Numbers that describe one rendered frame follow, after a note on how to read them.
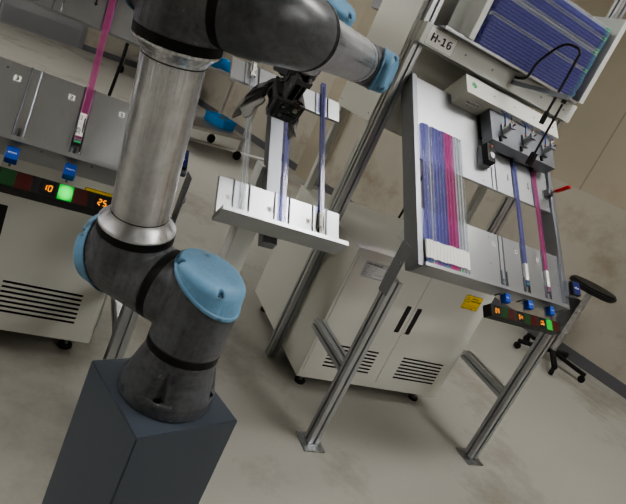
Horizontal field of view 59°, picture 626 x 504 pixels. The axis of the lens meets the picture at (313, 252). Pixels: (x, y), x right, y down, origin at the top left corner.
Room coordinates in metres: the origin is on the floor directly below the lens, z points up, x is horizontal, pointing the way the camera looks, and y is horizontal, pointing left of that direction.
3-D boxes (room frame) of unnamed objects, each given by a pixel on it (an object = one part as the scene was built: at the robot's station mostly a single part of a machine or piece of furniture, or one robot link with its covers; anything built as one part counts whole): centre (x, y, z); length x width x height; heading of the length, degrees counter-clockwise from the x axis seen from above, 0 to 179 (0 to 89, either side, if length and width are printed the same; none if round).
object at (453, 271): (2.15, -0.39, 0.65); 1.01 x 0.73 x 1.29; 29
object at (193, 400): (0.76, 0.12, 0.60); 0.15 x 0.15 x 0.10
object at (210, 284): (0.76, 0.13, 0.72); 0.13 x 0.12 x 0.14; 77
